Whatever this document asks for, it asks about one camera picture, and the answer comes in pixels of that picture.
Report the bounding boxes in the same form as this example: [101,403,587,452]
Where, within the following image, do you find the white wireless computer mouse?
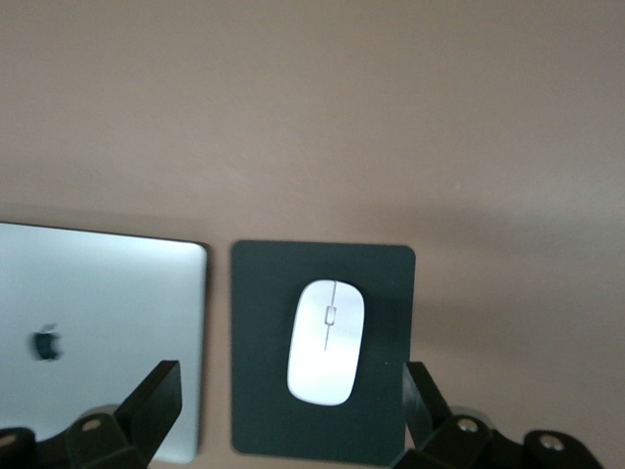
[285,277,366,407]

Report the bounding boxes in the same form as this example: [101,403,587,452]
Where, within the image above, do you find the black rectangular mouse pad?
[229,238,418,458]

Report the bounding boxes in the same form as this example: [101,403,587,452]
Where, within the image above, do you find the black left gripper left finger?
[0,360,184,469]

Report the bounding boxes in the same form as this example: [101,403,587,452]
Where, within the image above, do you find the brown table cover mat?
[0,0,625,469]

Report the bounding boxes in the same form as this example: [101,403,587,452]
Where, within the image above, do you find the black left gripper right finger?
[394,360,604,469]

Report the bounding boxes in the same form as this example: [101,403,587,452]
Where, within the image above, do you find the silver closed laptop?
[0,221,211,466]

